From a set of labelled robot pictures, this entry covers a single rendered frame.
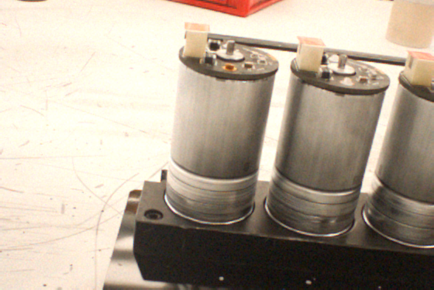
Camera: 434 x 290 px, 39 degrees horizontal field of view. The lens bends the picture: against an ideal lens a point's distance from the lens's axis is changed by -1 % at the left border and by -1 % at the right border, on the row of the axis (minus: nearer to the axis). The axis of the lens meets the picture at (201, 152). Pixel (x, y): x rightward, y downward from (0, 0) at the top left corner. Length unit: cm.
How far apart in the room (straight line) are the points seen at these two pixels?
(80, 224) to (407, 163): 10
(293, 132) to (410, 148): 3
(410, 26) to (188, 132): 32
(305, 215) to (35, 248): 8
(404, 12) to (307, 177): 31
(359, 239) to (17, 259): 9
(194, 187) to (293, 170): 3
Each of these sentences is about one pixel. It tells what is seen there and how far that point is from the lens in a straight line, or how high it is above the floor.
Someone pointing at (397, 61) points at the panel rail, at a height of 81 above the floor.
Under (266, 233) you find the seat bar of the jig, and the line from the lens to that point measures 16.
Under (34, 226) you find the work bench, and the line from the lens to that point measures 19.
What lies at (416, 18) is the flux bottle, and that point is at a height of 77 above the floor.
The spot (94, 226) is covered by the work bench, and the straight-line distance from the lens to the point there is 19.
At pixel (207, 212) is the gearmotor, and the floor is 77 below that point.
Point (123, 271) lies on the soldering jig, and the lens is 16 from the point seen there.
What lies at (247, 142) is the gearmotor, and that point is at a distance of 15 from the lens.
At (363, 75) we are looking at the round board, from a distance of 16.
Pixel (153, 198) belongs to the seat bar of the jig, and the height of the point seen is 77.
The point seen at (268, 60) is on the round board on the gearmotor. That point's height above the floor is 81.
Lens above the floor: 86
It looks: 26 degrees down
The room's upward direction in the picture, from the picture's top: 7 degrees clockwise
